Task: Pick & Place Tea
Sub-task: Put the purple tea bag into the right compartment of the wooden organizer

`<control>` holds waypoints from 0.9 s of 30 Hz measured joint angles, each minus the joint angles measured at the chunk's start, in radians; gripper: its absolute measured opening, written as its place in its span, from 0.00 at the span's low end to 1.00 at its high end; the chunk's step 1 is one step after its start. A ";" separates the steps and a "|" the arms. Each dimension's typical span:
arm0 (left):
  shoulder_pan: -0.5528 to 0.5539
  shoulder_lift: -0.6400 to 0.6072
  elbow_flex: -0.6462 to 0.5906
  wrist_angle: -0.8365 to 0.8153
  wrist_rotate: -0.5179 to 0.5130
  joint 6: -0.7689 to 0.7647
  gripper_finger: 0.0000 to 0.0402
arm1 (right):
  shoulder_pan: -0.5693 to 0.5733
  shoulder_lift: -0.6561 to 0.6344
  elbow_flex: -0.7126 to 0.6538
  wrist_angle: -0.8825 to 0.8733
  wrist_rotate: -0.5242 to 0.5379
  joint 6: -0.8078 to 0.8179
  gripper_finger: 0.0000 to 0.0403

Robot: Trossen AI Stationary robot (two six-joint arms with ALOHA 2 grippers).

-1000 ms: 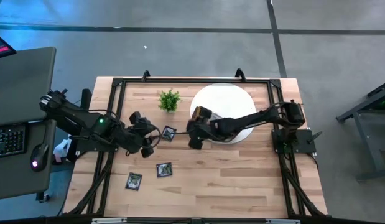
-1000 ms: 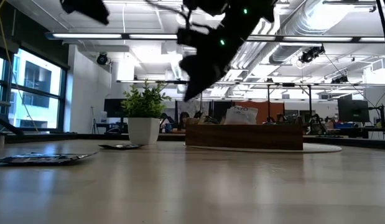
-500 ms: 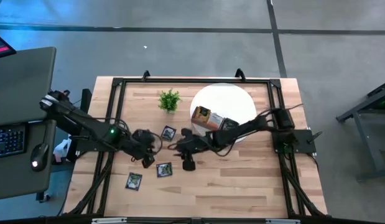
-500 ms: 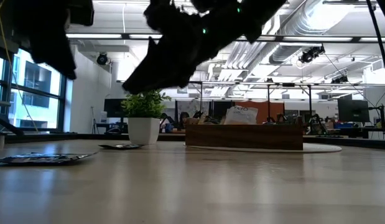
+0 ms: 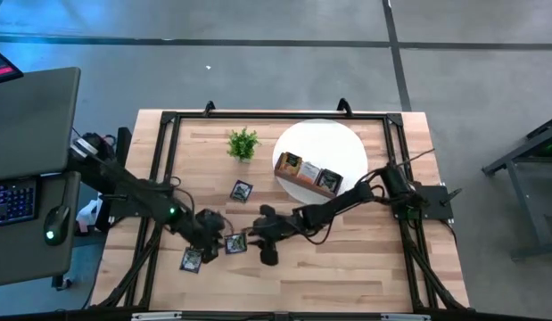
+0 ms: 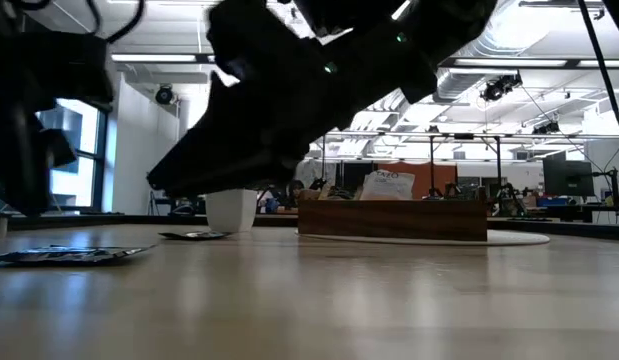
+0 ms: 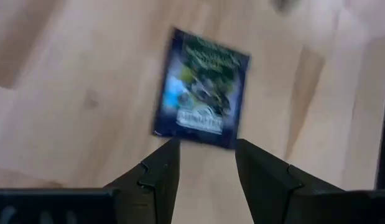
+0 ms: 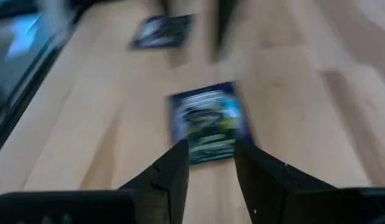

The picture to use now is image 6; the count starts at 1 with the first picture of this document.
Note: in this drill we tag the tan gold tea packet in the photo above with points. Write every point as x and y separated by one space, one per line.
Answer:
311 195

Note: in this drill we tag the dark wooden tea box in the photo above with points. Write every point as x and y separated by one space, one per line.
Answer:
389 220

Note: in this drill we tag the orange partition panel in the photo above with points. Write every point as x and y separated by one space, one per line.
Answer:
434 177

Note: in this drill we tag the black partition panel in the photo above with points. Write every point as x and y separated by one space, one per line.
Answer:
354 175

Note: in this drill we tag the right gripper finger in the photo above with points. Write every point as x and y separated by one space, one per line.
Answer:
224 160

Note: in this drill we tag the black ceiling camera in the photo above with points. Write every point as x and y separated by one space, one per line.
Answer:
164 95

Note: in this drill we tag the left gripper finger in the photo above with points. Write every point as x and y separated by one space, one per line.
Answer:
19 192

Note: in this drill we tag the person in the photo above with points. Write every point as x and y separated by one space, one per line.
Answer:
295 191

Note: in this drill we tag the black aluminium table frame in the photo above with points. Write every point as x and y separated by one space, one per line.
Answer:
114 220

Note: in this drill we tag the blue box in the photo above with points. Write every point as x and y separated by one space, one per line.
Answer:
551 201

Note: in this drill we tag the green plant in white pot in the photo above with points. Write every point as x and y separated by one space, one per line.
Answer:
231 210

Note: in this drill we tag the large office window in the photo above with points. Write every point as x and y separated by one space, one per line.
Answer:
84 150

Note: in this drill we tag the black background robot arm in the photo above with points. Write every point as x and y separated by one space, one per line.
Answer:
319 184

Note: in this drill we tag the black overhead rig frame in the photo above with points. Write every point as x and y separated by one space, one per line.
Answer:
464 135

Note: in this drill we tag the white orange Tazo tea packet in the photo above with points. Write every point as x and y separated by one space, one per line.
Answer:
388 186

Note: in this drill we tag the long ceiling light bar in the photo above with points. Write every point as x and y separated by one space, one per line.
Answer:
514 62

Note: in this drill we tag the grey ventilation duct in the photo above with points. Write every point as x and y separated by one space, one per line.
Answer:
509 30

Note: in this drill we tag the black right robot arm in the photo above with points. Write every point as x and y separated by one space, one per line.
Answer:
454 25

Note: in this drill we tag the dark background desk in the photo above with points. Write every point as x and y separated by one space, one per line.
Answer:
579 209

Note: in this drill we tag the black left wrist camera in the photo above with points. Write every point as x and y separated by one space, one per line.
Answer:
49 70

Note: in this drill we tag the white round plate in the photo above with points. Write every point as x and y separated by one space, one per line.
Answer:
514 238

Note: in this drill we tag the black monitor on arm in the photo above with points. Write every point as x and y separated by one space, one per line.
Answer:
568 177

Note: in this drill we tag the small black ceiling spotlight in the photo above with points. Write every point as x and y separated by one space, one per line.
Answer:
546 128

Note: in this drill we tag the small dark foil tea packet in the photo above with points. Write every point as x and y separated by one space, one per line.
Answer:
194 235

